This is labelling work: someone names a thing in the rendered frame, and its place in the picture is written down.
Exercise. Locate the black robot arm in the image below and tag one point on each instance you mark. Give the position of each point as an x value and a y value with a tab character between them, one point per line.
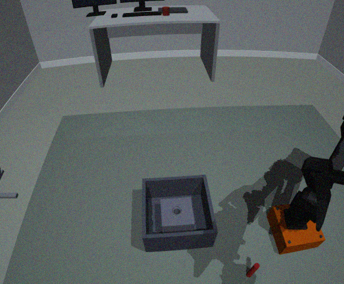
303	206

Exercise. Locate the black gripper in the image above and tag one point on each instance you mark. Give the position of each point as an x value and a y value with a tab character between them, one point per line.
320	177

